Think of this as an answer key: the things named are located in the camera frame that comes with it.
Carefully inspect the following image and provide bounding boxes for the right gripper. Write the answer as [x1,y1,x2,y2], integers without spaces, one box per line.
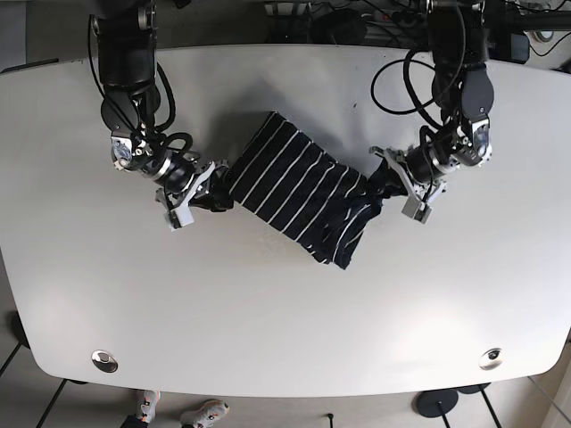
[154,158,234,218]

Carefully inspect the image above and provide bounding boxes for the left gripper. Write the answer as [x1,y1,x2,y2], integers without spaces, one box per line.
[368,146,447,207]

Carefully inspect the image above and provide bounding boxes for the navy white striped T-shirt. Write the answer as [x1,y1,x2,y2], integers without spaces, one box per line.
[226,111,405,269]

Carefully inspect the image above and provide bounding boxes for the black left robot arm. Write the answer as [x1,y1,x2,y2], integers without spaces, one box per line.
[368,1,494,205]

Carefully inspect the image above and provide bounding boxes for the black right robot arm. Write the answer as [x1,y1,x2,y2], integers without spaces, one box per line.
[86,1,234,228]

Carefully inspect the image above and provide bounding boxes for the right silver table grommet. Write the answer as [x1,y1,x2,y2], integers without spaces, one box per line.
[478,348,504,371]

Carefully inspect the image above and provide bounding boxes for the silver table grommet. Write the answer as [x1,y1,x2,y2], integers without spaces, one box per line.
[478,348,504,371]
[91,350,119,374]

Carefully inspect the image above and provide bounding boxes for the black power adapter box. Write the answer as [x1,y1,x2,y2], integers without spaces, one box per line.
[310,8,368,45]

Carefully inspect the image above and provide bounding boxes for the black round stand base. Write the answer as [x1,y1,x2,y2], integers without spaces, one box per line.
[414,389,459,418]

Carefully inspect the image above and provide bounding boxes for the left silver table grommet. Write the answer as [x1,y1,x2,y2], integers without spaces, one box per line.
[91,350,119,374]

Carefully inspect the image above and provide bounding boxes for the white orange sneaker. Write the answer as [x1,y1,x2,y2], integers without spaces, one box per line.
[136,390,161,424]

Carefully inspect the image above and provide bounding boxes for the black trousers of person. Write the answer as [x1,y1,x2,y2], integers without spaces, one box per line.
[120,415,148,428]

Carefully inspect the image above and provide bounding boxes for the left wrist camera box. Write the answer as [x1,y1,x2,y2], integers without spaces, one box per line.
[401,195,432,224]

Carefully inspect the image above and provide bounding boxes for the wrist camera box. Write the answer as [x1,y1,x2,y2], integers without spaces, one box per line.
[166,206,194,231]
[401,195,432,224]

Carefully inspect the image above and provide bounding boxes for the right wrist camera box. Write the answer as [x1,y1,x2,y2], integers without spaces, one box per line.
[166,206,194,231]

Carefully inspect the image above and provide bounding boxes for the tangled black cables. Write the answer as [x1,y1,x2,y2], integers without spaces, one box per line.
[262,0,571,63]

